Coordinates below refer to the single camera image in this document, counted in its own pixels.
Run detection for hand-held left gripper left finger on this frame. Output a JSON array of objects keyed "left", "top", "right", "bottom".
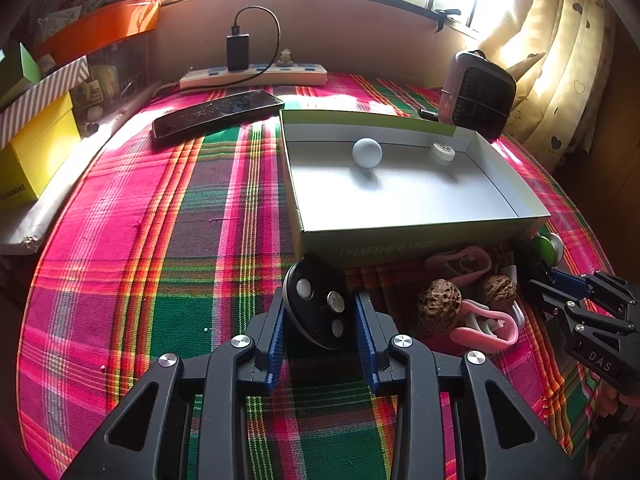
[{"left": 62, "top": 304, "right": 288, "bottom": 480}]

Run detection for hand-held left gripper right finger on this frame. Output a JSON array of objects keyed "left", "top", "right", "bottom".
[{"left": 354, "top": 292, "right": 583, "bottom": 480}]

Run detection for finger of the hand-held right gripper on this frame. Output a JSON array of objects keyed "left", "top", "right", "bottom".
[
  {"left": 527, "top": 280, "right": 640, "bottom": 387},
  {"left": 550, "top": 269, "right": 640, "bottom": 318}
]

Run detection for green and white suction holder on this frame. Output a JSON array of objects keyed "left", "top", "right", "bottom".
[{"left": 530, "top": 234, "right": 564, "bottom": 266}]

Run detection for black oval gadget white buttons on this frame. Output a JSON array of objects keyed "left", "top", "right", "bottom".
[{"left": 282, "top": 255, "right": 357, "bottom": 352}]

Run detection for white usb cable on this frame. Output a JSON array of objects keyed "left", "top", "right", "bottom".
[{"left": 498, "top": 254, "right": 527, "bottom": 332}]

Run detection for large brown walnut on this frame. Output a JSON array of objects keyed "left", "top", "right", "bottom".
[{"left": 418, "top": 280, "right": 464, "bottom": 335}]

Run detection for pink ear hook earphone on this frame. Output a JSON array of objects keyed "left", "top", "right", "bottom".
[
  {"left": 425, "top": 246, "right": 492, "bottom": 281},
  {"left": 449, "top": 300, "right": 520, "bottom": 354}
]

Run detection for green and white cardboard box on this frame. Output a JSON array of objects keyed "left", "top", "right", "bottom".
[{"left": 280, "top": 109, "right": 551, "bottom": 267}]

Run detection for small brown walnut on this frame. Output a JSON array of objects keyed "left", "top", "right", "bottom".
[{"left": 482, "top": 275, "right": 517, "bottom": 309}]

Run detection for pink green plaid tablecloth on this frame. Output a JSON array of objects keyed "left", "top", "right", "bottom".
[{"left": 20, "top": 72, "right": 617, "bottom": 480}]

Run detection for white ball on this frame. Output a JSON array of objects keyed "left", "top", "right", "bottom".
[{"left": 352, "top": 138, "right": 383, "bottom": 168}]

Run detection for small fan heater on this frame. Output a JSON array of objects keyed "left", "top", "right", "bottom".
[{"left": 439, "top": 51, "right": 517, "bottom": 142}]

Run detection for cream heart print curtain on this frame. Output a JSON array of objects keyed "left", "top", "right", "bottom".
[{"left": 475, "top": 0, "right": 622, "bottom": 171}]

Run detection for black smartphone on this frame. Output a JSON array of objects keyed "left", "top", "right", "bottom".
[{"left": 152, "top": 90, "right": 285, "bottom": 140}]

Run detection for white power strip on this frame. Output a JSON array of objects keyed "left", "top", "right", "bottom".
[{"left": 180, "top": 62, "right": 328, "bottom": 91}]

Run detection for black window hook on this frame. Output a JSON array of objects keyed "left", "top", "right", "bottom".
[{"left": 433, "top": 9, "right": 462, "bottom": 34}]

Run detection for black charger adapter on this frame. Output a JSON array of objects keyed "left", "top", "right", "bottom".
[{"left": 226, "top": 35, "right": 250, "bottom": 72}]

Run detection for yellow cardboard box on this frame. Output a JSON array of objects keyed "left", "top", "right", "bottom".
[{"left": 0, "top": 92, "right": 82, "bottom": 206}]

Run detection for striped cardboard box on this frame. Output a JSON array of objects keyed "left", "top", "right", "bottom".
[{"left": 0, "top": 56, "right": 90, "bottom": 150}]

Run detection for orange plastic tray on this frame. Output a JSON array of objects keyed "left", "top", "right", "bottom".
[{"left": 32, "top": 0, "right": 161, "bottom": 64}]

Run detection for black charging cable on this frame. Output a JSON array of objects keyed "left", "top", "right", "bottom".
[{"left": 230, "top": 6, "right": 281, "bottom": 86}]

